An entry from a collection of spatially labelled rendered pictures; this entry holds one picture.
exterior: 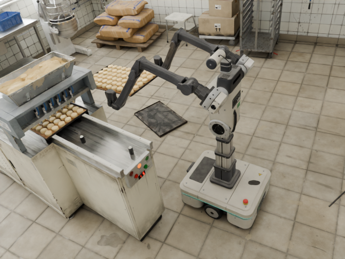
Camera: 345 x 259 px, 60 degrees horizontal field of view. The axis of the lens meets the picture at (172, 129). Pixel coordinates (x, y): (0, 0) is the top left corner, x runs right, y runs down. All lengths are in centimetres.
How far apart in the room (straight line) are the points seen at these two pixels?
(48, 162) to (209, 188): 129
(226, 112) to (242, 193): 79
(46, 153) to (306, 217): 212
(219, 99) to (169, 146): 165
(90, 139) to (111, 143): 19
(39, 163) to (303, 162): 236
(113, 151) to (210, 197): 88
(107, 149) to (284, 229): 153
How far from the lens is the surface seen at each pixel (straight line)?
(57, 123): 246
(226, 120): 204
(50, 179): 255
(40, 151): 239
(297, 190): 293
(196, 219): 267
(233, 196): 248
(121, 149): 212
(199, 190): 253
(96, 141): 227
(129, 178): 199
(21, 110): 224
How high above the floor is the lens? 223
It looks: 39 degrees down
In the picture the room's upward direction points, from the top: 9 degrees counter-clockwise
